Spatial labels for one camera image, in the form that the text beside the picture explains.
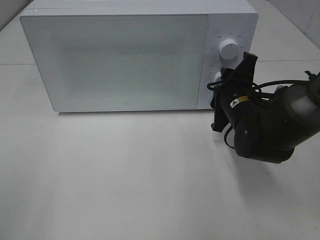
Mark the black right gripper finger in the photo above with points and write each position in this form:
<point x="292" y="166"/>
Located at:
<point x="246" y="68"/>

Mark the white microwave door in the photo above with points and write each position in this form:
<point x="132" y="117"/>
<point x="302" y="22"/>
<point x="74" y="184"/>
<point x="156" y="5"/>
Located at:
<point x="119" y="63"/>

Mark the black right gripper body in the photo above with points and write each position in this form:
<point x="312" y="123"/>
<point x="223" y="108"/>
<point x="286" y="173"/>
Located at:
<point x="228" y="108"/>

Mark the white microwave oven body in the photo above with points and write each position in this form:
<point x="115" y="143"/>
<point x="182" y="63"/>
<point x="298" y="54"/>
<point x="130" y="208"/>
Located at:
<point x="235" y="19"/>

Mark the white timer knob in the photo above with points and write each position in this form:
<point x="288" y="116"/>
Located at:
<point x="216" y="77"/>

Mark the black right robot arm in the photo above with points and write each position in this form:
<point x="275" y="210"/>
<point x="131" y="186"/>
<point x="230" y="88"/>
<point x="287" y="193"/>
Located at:
<point x="268" y="120"/>

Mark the upper white power knob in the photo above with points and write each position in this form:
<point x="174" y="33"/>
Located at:
<point x="228" y="49"/>

